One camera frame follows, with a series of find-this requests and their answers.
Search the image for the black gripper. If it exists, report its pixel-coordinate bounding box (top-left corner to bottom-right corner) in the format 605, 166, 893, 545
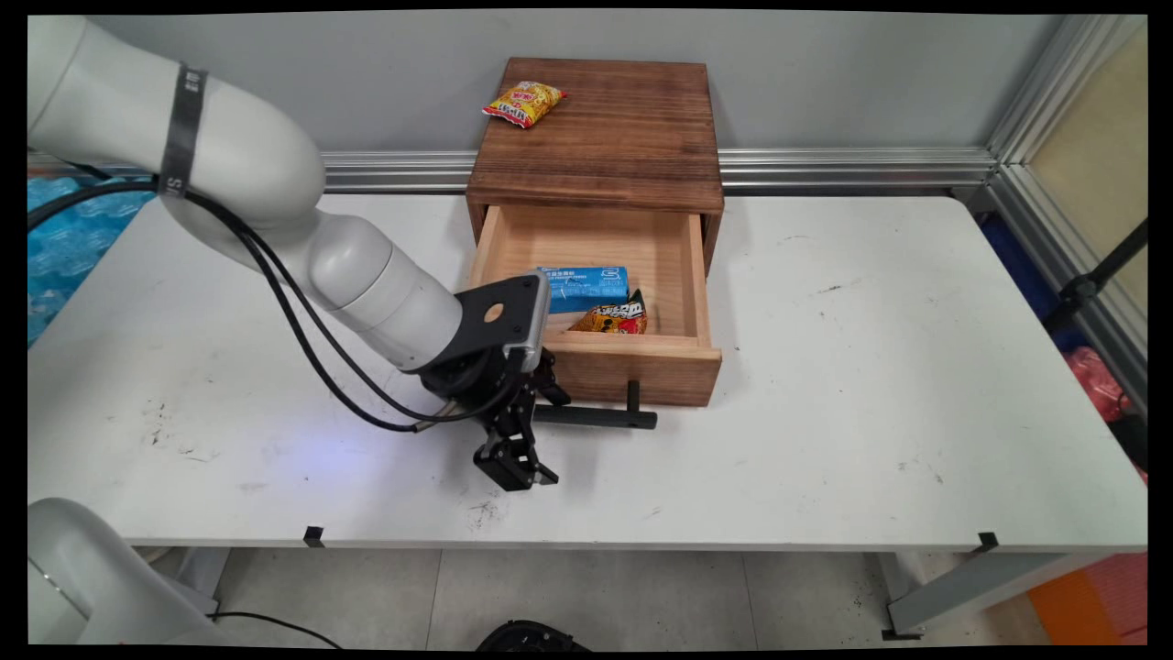
418, 346, 573, 493

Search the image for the wooden drawer with black handle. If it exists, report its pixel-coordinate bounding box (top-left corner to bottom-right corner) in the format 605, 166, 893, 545
469, 203, 723, 432

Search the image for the orange and black snack packet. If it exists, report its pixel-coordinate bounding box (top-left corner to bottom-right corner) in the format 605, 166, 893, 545
568, 289, 649, 336

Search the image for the blue paper box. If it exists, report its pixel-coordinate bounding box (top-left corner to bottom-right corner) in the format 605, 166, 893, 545
536, 266, 631, 315

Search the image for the round black floor object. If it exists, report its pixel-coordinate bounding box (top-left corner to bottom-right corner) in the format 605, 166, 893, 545
477, 620, 592, 652

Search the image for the yellow snack packet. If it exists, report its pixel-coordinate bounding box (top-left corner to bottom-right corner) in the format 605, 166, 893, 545
482, 81, 569, 129

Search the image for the grey table leg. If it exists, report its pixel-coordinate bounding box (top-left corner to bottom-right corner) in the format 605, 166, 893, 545
137, 547, 230, 624
880, 550, 1114, 641

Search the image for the blue bubble wrap sheet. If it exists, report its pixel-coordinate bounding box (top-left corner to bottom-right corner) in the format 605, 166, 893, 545
27, 176, 159, 346

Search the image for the dark blue fabric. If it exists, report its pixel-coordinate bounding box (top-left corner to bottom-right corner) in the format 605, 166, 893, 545
976, 213, 1087, 354

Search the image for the red plastic bag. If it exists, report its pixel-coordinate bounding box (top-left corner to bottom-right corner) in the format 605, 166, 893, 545
1063, 346, 1134, 423

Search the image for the black tripod pole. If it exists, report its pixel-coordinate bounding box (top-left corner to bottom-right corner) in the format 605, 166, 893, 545
1043, 218, 1148, 333

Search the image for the orange floor board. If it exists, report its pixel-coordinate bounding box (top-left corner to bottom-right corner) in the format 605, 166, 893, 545
1026, 553, 1148, 647

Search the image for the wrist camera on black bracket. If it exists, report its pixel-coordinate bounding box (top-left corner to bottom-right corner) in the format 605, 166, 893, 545
454, 272, 553, 372

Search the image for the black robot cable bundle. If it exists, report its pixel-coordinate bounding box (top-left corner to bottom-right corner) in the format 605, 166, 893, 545
27, 179, 532, 434

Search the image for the thin black floor cable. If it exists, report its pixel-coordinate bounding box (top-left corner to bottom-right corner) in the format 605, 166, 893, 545
211, 611, 345, 648

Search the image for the long aluminium back rail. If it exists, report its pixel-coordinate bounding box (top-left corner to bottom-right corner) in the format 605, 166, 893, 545
27, 147, 1000, 195

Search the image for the black strap on arm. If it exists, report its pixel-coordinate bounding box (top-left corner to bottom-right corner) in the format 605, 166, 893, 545
158, 64, 210, 200

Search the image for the aluminium side rail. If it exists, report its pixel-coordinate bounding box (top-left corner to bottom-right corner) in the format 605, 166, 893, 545
953, 165, 1148, 413

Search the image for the aluminium corner post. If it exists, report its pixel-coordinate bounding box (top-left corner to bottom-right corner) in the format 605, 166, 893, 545
985, 14, 1146, 168

